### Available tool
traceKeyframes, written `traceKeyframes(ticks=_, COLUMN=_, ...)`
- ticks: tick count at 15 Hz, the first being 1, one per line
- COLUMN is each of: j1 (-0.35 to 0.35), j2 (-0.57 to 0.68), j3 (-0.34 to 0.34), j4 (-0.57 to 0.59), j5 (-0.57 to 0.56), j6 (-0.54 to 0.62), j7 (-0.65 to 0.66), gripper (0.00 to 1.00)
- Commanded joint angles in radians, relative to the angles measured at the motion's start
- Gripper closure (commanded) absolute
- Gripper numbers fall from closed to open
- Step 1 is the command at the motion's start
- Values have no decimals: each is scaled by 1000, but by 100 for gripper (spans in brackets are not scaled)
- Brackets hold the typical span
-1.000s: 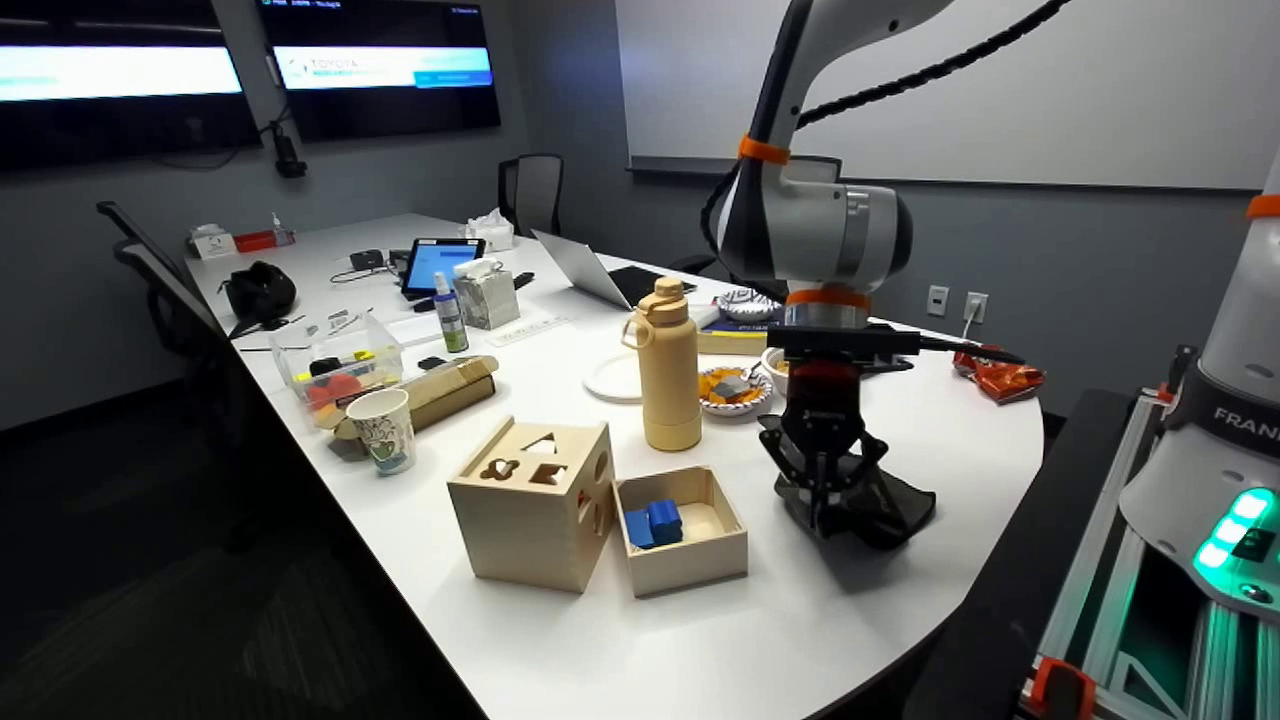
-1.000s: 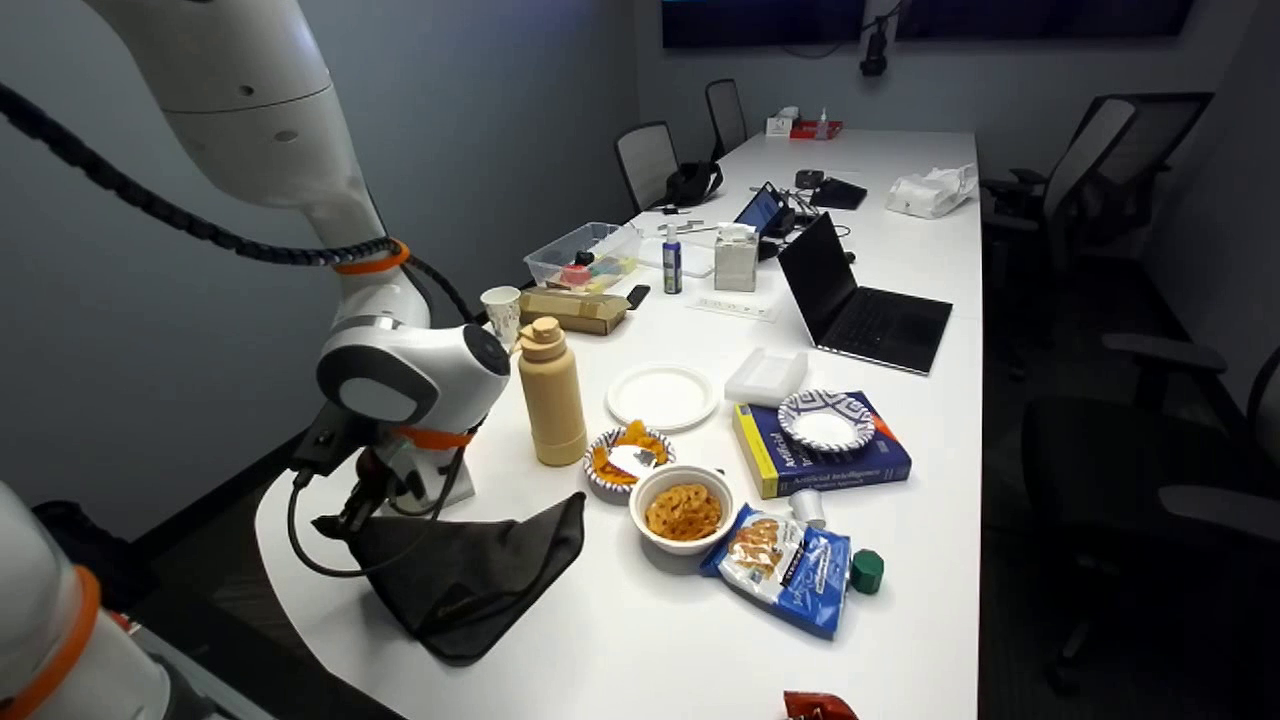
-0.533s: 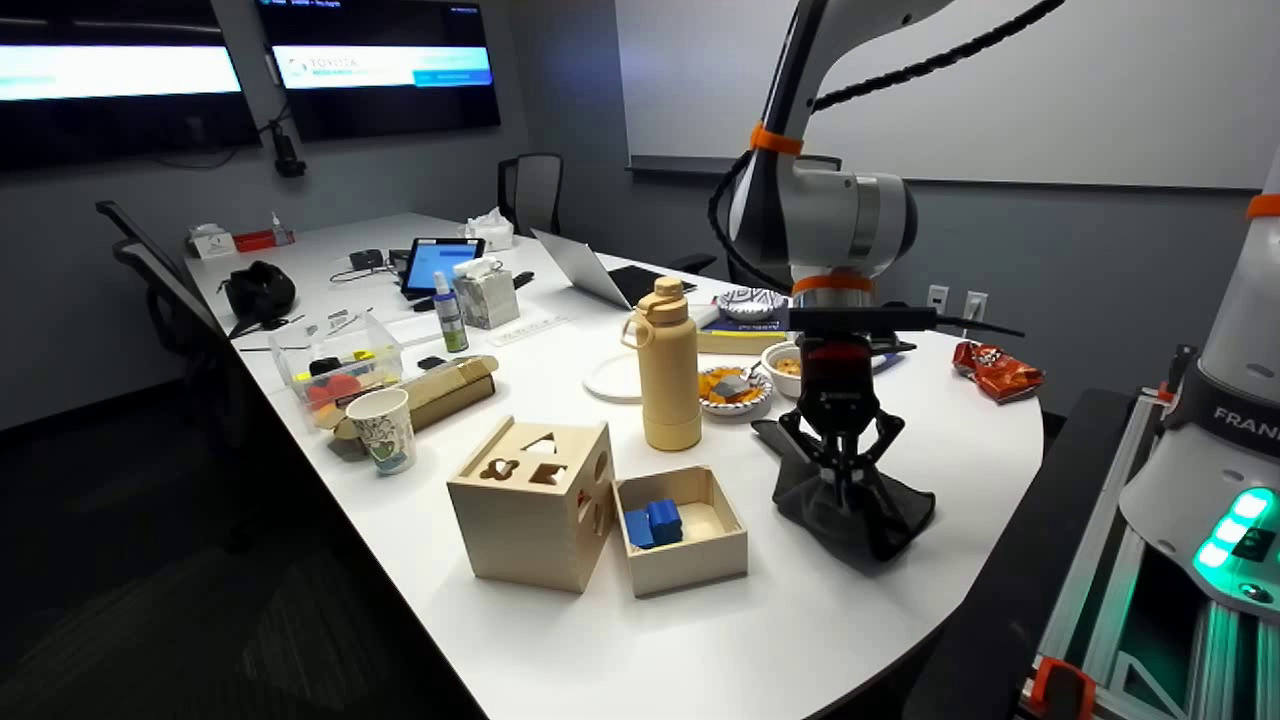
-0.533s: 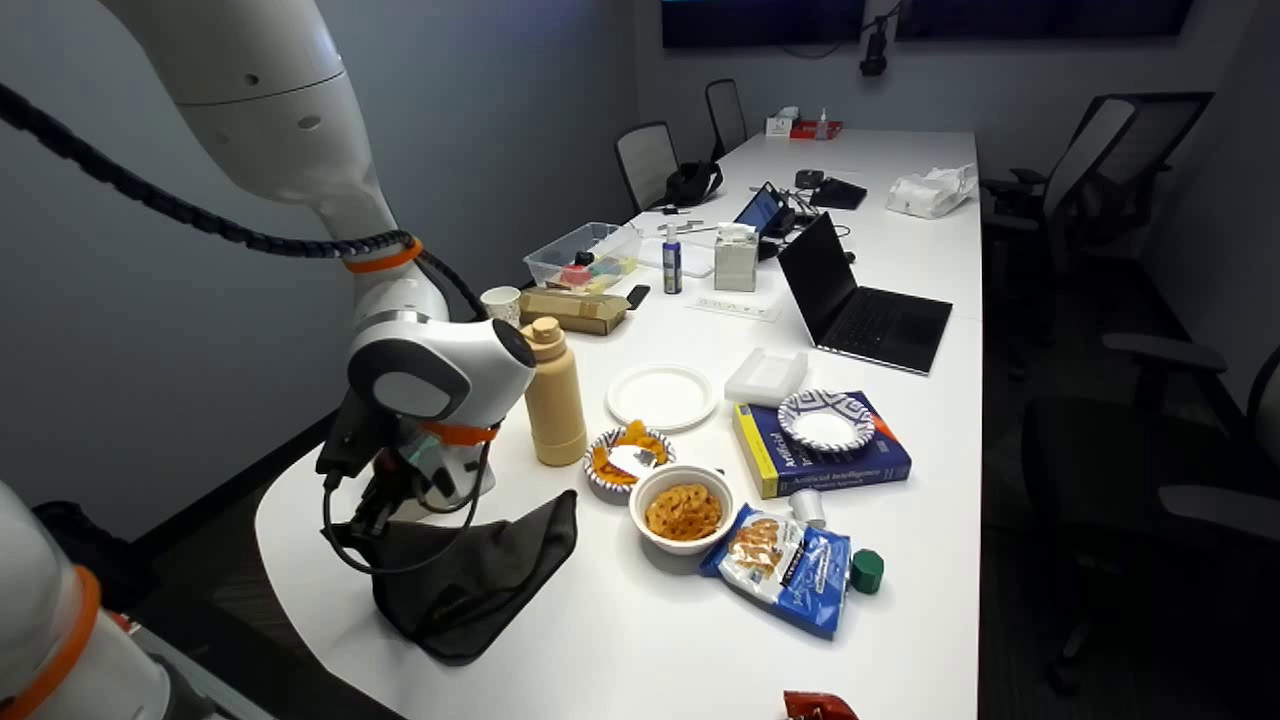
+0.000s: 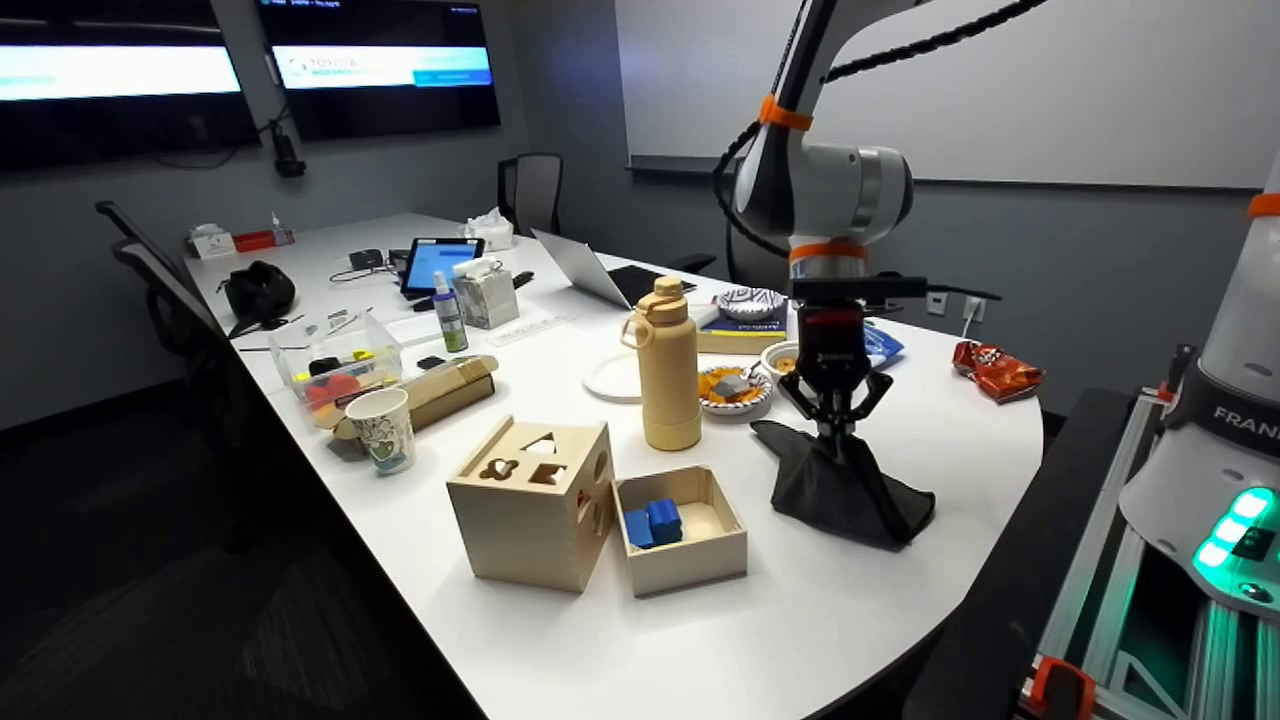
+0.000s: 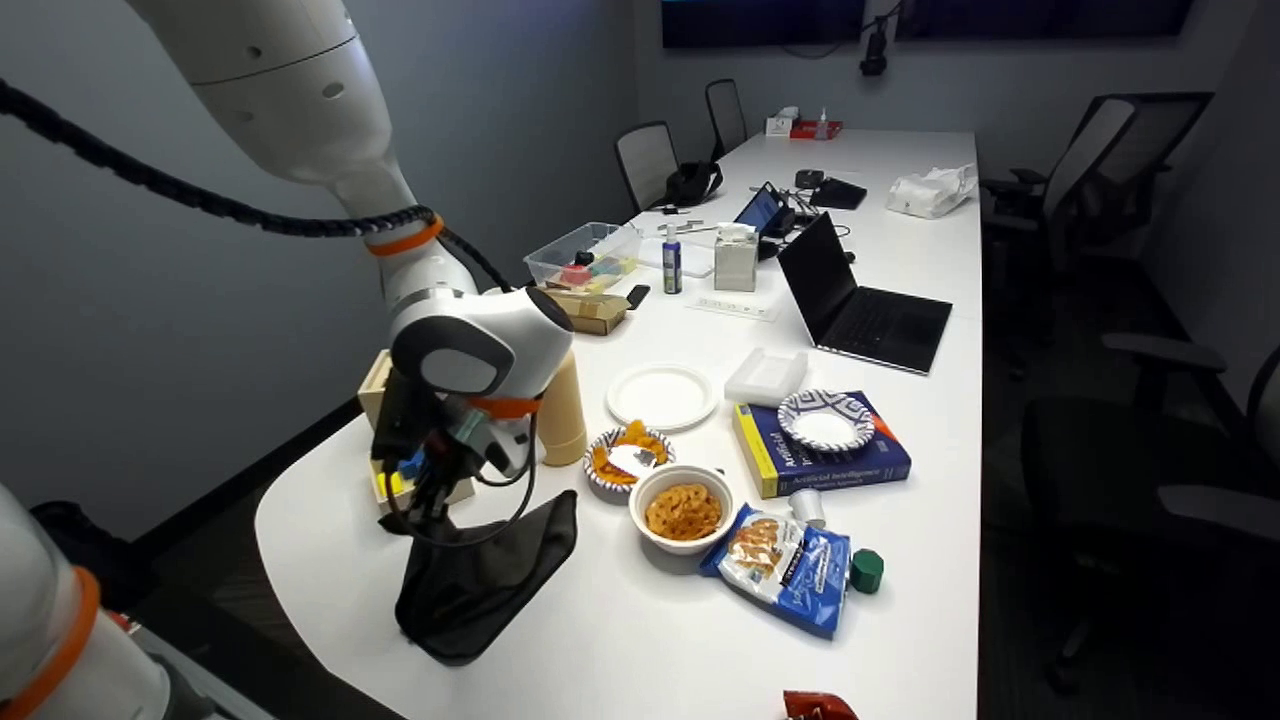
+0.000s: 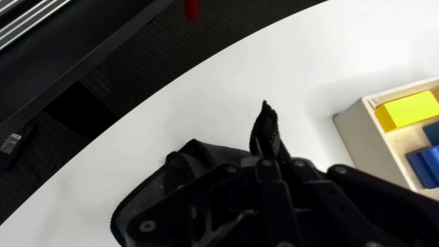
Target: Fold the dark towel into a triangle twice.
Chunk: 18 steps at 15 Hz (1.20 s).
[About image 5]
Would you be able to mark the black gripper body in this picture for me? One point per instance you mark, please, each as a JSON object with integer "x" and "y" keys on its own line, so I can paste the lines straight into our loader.
{"x": 834, "y": 361}

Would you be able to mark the small green spray bottle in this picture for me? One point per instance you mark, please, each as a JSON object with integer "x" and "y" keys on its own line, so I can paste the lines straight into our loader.
{"x": 455, "y": 323}

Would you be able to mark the wall monitor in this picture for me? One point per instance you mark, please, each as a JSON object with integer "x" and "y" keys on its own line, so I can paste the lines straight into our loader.
{"x": 384, "y": 65}
{"x": 112, "y": 74}

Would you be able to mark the metal bowl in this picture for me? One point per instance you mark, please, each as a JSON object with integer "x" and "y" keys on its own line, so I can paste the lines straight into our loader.
{"x": 748, "y": 307}

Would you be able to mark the wooden shape sorter box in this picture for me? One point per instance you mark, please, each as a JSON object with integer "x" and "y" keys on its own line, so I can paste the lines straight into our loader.
{"x": 527, "y": 523}

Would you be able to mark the white tissue box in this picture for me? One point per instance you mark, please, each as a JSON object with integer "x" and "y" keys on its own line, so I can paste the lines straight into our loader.
{"x": 485, "y": 296}

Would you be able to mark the black bag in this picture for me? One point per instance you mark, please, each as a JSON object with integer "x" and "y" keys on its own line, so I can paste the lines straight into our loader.
{"x": 261, "y": 295}

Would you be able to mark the red snack bag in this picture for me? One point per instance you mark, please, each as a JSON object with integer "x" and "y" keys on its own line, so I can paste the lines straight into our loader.
{"x": 999, "y": 369}

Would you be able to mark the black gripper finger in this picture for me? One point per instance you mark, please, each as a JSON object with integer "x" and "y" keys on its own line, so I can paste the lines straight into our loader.
{"x": 862, "y": 402}
{"x": 810, "y": 402}

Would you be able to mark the grey camera stand pole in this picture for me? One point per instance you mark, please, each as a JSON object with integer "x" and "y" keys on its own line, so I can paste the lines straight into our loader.
{"x": 252, "y": 62}

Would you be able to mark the dark grey towel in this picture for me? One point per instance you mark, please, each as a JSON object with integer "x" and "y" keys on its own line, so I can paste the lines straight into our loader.
{"x": 834, "y": 500}

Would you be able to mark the blue snack packet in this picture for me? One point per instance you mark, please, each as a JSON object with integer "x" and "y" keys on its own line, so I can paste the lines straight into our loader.
{"x": 886, "y": 346}

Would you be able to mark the blue wooden block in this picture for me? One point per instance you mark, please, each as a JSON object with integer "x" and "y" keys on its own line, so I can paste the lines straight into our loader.
{"x": 639, "y": 528}
{"x": 665, "y": 516}

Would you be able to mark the crumpled white tissue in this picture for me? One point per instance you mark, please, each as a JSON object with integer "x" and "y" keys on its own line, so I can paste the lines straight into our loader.
{"x": 491, "y": 228}

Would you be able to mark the dark mesh office chair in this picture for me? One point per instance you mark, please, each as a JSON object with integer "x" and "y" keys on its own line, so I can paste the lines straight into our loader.
{"x": 532, "y": 195}

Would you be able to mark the shallow wooden tray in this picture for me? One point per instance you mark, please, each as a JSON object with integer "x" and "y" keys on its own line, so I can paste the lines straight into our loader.
{"x": 686, "y": 570}

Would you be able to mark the small bowl of orange food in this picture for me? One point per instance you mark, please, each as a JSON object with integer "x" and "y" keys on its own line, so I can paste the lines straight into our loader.
{"x": 730, "y": 392}

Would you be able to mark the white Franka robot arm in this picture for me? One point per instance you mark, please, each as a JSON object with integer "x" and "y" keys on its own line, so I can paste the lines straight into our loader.
{"x": 827, "y": 187}

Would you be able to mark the white wall outlet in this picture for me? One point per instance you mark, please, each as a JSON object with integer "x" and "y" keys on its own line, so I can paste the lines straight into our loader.
{"x": 937, "y": 307}
{"x": 978, "y": 315}

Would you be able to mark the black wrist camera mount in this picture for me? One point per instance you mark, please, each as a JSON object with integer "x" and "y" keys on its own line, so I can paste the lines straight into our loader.
{"x": 852, "y": 287}

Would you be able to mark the grey mesh office chair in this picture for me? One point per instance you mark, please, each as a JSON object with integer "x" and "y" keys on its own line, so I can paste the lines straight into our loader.
{"x": 745, "y": 266}

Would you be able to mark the black office chair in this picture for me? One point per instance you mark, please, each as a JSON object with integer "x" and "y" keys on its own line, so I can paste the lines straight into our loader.
{"x": 167, "y": 287}

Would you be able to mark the tablet with blue screen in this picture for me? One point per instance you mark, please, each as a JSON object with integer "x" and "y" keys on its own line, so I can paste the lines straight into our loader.
{"x": 442, "y": 266}

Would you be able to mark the small red item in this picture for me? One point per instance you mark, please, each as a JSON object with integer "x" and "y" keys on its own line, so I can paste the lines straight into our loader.
{"x": 256, "y": 243}

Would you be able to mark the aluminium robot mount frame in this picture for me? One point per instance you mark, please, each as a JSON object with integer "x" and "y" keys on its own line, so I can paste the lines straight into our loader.
{"x": 1105, "y": 627}

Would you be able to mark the tan water bottle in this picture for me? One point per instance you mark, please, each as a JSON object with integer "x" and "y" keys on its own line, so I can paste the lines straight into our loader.
{"x": 669, "y": 375}

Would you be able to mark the small white box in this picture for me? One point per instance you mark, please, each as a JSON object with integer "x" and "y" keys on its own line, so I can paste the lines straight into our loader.
{"x": 210, "y": 243}

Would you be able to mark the grey open laptop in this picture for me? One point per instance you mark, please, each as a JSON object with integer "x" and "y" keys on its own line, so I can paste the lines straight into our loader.
{"x": 586, "y": 270}

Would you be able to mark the white whiteboard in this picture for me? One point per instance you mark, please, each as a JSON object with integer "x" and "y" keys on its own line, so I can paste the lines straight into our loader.
{"x": 1105, "y": 92}

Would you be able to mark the white round plate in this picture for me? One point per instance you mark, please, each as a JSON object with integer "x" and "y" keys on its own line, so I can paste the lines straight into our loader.
{"x": 611, "y": 380}

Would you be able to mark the yellow flat box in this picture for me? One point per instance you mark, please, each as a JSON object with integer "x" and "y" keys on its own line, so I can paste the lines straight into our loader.
{"x": 724, "y": 341}

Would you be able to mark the clear plastic container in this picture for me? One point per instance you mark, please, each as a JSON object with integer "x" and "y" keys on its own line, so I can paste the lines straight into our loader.
{"x": 334, "y": 366}

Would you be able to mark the patterned paper cup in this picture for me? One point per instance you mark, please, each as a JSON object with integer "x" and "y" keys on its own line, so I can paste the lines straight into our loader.
{"x": 384, "y": 434}

